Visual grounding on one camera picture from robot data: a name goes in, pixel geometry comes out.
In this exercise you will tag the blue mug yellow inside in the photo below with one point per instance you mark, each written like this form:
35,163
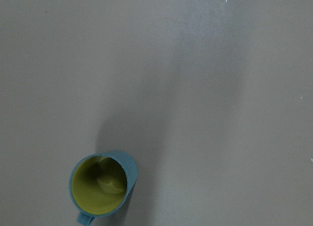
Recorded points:
100,184

